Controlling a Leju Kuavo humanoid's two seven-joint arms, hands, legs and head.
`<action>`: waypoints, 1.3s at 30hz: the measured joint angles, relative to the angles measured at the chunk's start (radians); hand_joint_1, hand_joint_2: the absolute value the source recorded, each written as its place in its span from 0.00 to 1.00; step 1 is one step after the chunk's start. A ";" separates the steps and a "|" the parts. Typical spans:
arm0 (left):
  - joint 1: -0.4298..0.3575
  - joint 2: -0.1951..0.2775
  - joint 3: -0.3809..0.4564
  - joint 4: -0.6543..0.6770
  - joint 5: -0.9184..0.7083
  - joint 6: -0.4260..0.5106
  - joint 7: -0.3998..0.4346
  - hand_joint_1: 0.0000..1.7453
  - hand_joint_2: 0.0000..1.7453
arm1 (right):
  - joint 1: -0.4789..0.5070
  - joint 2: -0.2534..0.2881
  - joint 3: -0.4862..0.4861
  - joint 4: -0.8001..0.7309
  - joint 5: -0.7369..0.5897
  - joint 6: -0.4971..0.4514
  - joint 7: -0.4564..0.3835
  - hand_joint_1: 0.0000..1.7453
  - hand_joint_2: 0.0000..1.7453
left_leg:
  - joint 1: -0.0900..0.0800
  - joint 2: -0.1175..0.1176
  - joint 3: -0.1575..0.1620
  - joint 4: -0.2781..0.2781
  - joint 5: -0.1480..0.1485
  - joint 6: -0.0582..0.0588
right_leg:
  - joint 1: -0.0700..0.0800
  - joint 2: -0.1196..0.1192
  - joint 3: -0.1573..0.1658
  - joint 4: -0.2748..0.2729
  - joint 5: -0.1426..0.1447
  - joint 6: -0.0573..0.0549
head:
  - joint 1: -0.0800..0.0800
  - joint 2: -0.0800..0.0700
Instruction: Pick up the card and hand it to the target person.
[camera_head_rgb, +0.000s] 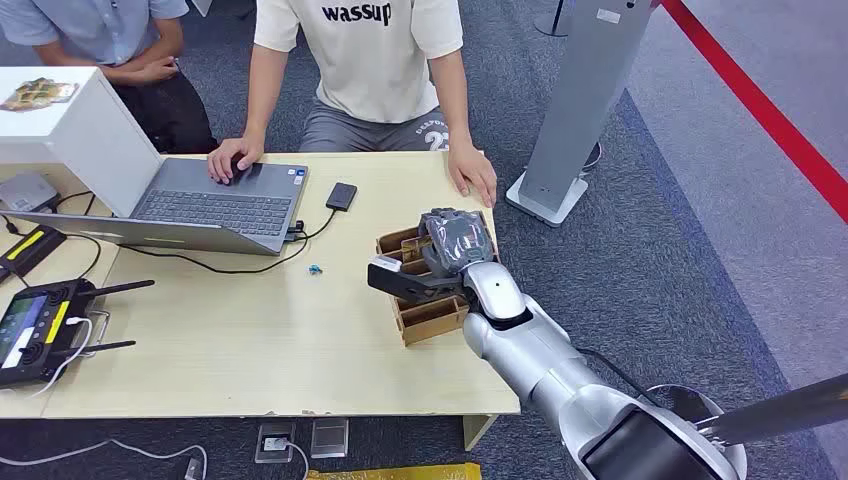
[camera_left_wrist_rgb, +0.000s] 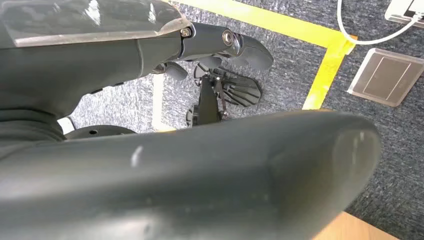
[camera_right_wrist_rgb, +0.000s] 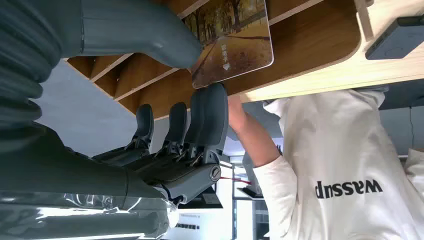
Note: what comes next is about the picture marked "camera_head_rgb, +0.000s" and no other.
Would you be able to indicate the person's right hand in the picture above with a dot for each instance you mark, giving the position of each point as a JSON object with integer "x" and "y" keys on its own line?
{"x": 228, "y": 156}

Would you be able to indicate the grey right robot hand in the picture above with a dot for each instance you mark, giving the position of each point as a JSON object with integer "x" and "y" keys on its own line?
{"x": 457, "y": 240}

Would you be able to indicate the person's left hand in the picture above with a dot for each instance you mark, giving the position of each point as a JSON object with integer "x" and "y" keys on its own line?
{"x": 474, "y": 171}

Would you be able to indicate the brown gold card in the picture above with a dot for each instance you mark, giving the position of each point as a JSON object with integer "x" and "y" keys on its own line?
{"x": 415, "y": 250}

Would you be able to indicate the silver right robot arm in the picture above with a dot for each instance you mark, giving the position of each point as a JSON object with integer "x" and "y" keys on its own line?
{"x": 550, "y": 361}

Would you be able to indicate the brown wooden card holder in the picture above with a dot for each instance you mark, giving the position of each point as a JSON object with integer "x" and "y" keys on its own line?
{"x": 430, "y": 321}

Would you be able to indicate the person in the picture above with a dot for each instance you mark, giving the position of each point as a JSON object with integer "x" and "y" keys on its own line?
{"x": 99, "y": 40}
{"x": 371, "y": 60}

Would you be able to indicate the grey open laptop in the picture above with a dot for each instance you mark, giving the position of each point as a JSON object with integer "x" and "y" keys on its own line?
{"x": 218, "y": 205}

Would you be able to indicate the black external drive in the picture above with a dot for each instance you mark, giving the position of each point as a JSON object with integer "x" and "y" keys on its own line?
{"x": 341, "y": 197}

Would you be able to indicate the grey kiosk stand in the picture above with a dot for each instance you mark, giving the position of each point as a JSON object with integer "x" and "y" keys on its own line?
{"x": 583, "y": 99}

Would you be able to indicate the small blue object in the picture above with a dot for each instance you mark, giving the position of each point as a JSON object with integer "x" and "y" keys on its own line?
{"x": 315, "y": 269}

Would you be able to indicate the white box cabinet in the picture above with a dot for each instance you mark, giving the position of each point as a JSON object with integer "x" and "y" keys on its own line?
{"x": 79, "y": 132}

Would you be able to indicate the dark stanchion base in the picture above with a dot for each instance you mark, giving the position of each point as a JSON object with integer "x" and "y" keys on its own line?
{"x": 552, "y": 23}

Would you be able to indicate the wooden table leg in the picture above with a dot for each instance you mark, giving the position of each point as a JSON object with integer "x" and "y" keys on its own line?
{"x": 478, "y": 430}

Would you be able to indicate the gold foil packet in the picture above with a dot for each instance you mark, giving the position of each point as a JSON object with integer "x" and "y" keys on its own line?
{"x": 36, "y": 94}

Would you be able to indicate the grey power adapter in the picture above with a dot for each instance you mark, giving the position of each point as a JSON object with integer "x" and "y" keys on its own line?
{"x": 25, "y": 191}

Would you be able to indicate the black battery yellow label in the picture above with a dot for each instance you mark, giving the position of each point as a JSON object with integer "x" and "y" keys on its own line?
{"x": 30, "y": 250}

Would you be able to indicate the metal floor plate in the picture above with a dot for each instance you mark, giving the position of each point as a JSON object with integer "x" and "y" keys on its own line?
{"x": 329, "y": 438}

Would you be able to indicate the yellow bag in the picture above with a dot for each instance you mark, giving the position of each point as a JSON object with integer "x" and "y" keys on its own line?
{"x": 397, "y": 473}

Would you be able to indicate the black remote controller with screen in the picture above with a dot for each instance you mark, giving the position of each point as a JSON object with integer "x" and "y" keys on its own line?
{"x": 36, "y": 331}

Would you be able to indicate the floor socket with plug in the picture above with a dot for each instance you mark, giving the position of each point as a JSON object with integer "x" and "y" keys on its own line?
{"x": 275, "y": 442}

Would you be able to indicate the chrome stanchion base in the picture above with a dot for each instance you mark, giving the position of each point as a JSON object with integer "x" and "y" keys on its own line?
{"x": 686, "y": 401}

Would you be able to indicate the metal stanchion pole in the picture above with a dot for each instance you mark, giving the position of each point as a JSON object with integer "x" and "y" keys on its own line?
{"x": 782, "y": 412}

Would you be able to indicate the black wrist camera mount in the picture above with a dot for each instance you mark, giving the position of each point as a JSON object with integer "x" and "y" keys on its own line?
{"x": 404, "y": 283}

